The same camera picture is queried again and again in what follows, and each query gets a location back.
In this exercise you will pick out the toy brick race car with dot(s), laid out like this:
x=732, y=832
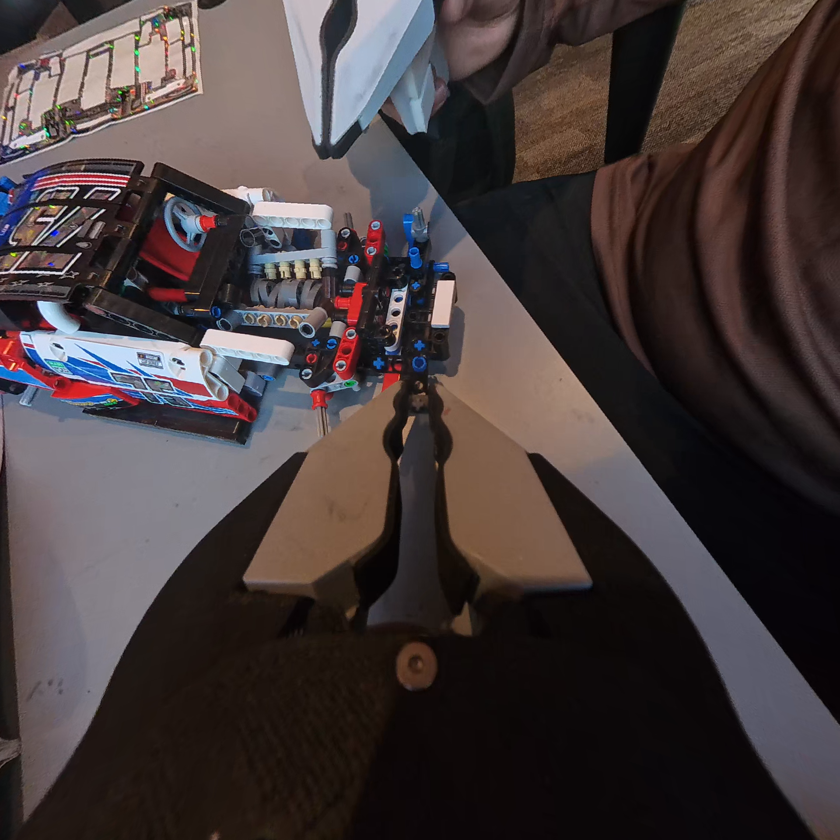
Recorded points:
x=164, y=354

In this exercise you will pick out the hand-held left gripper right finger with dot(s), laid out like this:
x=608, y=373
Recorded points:
x=512, y=518

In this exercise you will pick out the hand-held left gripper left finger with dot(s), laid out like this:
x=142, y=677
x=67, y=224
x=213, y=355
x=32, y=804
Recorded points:
x=321, y=518

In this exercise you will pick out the person's brown shirt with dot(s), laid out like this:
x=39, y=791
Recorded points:
x=722, y=295

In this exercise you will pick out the holographic sticker sheet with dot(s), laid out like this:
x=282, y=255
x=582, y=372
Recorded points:
x=98, y=72

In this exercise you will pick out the black furniture leg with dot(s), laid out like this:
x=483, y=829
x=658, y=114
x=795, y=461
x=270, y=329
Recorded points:
x=643, y=79

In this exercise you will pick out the person's right forearm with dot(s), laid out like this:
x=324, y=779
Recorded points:
x=577, y=33

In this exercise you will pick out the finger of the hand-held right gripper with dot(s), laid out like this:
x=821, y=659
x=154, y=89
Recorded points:
x=387, y=52
x=305, y=52

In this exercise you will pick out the person's black pants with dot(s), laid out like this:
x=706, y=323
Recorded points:
x=656, y=492

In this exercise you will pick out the person's right hand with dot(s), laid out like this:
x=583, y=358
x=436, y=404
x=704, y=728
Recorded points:
x=479, y=33

